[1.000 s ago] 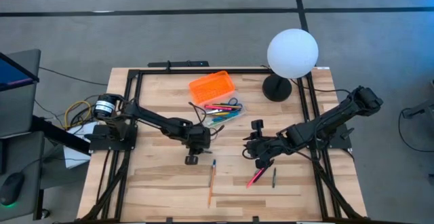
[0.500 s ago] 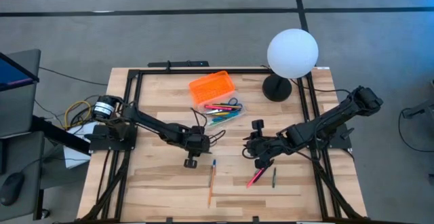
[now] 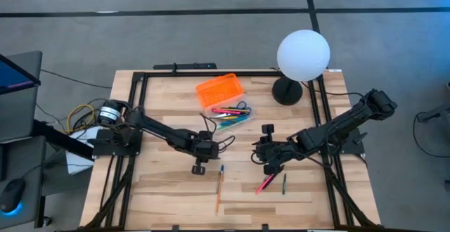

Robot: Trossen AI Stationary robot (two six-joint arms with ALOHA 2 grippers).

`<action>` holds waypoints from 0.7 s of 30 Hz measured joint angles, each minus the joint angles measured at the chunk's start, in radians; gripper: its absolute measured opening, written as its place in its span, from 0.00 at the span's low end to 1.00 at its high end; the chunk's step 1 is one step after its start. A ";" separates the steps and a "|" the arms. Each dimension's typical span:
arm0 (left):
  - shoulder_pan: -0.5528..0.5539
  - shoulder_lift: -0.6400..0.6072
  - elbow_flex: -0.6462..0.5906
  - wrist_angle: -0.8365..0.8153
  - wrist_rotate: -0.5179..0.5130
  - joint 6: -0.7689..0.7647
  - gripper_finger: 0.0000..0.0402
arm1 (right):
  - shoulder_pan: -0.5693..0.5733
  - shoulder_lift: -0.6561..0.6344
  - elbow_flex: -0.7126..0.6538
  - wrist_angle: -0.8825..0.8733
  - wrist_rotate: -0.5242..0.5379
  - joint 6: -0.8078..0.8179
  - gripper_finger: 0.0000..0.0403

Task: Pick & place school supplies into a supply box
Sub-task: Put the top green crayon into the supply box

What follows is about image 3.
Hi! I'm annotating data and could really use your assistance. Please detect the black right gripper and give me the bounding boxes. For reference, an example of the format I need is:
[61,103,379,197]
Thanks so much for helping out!
[251,123,293,176]

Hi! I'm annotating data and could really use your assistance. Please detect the white globe table lamp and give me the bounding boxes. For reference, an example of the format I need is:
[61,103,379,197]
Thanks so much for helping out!
[271,30,331,106]

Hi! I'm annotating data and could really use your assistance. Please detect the blue highlighter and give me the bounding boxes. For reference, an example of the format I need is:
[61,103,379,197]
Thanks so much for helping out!
[219,117,247,127]

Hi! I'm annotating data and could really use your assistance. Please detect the gray desk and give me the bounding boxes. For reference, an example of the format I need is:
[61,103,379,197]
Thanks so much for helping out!
[0,51,46,228]

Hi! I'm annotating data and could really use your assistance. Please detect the black computer mouse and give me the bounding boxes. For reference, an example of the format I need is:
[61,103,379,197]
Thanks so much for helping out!
[0,178,26,214]

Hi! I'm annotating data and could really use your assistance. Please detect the black mount bar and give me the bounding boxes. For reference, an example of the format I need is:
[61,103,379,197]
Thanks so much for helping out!
[153,62,218,71]

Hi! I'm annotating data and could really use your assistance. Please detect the white paper sheet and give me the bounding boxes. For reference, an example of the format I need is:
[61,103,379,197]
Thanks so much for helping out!
[65,125,103,176]

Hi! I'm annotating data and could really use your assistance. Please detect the clear box with orange lid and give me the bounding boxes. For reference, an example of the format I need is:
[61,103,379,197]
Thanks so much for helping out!
[195,72,255,131]

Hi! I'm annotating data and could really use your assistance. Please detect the black aluminium table frame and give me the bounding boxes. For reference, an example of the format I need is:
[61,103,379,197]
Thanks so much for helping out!
[80,70,380,232]

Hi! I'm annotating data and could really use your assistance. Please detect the pink highlighter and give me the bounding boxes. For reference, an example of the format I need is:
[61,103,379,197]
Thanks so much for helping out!
[212,108,242,115]

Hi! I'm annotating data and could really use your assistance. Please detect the blue handled scissors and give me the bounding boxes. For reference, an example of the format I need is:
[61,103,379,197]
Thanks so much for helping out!
[219,101,252,119]

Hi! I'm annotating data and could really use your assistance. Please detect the yellow cable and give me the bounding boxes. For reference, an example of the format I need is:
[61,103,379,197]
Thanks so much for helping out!
[65,103,96,134]

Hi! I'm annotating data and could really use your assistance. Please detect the orange pencil with blue cap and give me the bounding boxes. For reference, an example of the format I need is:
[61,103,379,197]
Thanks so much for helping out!
[214,165,225,214]

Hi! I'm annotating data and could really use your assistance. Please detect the black floor cable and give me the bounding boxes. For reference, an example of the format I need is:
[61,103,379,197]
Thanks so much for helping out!
[40,69,113,89]

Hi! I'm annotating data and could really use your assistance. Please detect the black support beam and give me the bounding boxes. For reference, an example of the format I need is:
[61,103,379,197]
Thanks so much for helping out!
[33,119,95,161]

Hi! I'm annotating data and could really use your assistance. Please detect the monitor with blue screen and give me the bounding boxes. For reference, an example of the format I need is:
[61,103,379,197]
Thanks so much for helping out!
[0,53,41,96]

